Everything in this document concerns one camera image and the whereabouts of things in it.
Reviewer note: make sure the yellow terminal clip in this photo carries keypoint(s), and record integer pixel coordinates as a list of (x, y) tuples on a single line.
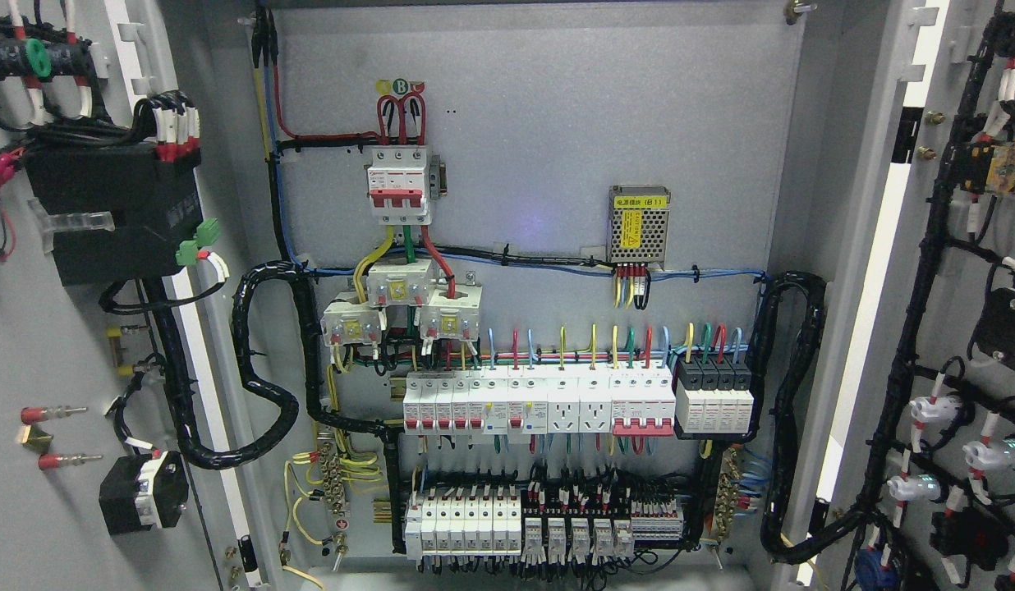
[(115, 335)]

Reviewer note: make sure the red white main breaker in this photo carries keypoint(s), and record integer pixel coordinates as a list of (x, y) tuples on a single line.
[(403, 181)]

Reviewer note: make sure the grey cabinet door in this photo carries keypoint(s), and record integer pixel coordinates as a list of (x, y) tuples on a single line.
[(846, 213), (54, 350)]

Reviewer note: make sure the black digital power meter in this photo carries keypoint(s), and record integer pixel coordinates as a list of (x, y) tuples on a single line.
[(116, 213)]

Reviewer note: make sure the metal mesh power supply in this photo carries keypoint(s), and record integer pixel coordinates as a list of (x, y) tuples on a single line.
[(638, 224)]

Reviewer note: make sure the black white surge protector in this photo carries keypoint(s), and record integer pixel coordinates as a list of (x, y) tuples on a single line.
[(713, 400)]

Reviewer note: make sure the relay terminal block row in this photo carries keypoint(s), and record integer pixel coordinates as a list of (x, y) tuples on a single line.
[(588, 523)]

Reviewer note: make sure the brass ground busbar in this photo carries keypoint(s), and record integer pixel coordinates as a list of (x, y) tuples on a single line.
[(727, 493), (331, 474)]

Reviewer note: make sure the white rotary selector switch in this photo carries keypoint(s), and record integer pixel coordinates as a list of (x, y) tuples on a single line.
[(144, 492)]

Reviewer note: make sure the white socket and breaker row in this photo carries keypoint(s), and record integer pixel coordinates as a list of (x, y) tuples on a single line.
[(483, 403)]

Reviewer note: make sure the brass ground busbar left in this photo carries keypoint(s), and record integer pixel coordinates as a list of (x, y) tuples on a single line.
[(331, 474)]

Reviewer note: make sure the white current transformers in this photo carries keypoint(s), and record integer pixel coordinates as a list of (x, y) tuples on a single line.
[(402, 290)]

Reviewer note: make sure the white lower breaker row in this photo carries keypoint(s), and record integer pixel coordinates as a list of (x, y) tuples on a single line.
[(476, 521)]

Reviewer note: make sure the brass ground busbar right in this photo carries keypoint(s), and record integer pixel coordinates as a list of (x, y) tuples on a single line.
[(727, 493)]

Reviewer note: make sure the red terminal clip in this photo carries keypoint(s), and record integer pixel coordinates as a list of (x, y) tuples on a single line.
[(33, 437)]

